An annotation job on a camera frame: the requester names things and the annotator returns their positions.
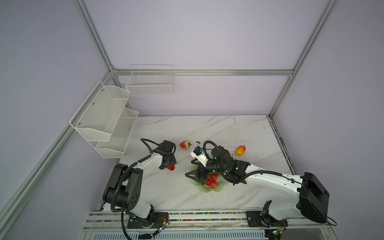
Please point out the orange yellow mango fake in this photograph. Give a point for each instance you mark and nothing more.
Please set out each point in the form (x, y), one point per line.
(240, 151)

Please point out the aluminium frame structure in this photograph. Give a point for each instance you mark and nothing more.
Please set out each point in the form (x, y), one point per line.
(17, 204)

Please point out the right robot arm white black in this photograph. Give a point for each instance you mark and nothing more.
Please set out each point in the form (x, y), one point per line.
(308, 198)

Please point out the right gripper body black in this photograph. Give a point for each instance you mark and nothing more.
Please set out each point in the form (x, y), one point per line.
(211, 167)

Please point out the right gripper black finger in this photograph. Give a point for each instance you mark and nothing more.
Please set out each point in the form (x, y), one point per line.
(196, 162)
(194, 175)

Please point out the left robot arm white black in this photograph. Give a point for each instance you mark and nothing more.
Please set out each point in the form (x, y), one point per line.
(123, 190)

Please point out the front aluminium rail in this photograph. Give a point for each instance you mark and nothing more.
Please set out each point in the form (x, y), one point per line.
(203, 225)

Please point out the green scalloped fruit bowl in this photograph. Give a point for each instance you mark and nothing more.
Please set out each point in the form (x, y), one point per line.
(207, 189)

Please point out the white two-tier mesh shelf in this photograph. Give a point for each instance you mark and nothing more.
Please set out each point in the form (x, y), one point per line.
(105, 121)

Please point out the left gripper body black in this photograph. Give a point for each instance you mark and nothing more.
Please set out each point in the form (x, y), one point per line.
(171, 161)

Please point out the red cherry cluster fake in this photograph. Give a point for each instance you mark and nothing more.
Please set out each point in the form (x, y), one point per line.
(212, 181)

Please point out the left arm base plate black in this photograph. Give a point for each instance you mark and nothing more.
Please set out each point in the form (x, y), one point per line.
(153, 221)

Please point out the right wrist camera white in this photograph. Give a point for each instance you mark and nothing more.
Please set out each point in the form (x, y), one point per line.
(198, 153)

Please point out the white wire basket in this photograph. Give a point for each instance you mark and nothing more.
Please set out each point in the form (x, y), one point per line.
(151, 81)

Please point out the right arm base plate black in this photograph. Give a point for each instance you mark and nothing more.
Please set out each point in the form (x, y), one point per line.
(257, 219)

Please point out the pale red strawberry fake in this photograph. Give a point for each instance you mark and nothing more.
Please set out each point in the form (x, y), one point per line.
(185, 145)

